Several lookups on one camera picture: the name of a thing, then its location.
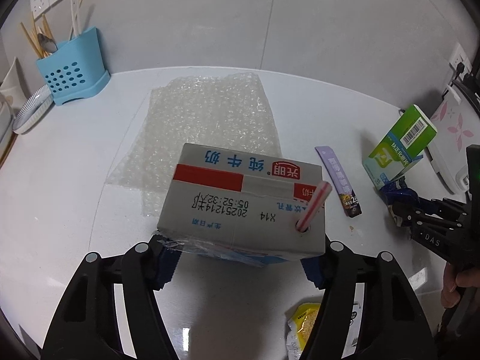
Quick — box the yellow snack wrapper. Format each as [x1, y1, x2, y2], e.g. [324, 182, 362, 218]
[286, 303, 320, 360]

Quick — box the purple coffee stick sachet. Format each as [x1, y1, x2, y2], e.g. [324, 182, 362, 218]
[315, 145, 362, 218]

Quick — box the blue white milk carton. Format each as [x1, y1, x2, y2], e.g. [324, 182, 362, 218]
[157, 143, 326, 267]

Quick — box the green white box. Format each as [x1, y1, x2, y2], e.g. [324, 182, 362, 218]
[363, 105, 438, 190]

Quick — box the clear bubble wrap sheet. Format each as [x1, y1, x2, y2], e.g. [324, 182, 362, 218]
[107, 72, 281, 216]

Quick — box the blue snack bag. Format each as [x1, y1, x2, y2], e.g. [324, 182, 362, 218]
[380, 176, 419, 228]

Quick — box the person's right hand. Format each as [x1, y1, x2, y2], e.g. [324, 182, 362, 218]
[441, 262, 480, 309]

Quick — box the white flowered rice cooker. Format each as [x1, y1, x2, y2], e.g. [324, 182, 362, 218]
[428, 80, 479, 194]

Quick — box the white striped plate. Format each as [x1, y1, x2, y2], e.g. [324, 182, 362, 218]
[12, 85, 54, 135]

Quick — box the blue utensil holder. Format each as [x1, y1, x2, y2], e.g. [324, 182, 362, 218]
[36, 27, 111, 106]

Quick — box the wooden chopsticks bundle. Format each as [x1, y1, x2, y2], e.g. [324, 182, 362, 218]
[20, 0, 84, 59]

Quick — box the right wall socket panel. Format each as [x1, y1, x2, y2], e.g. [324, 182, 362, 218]
[449, 43, 472, 79]

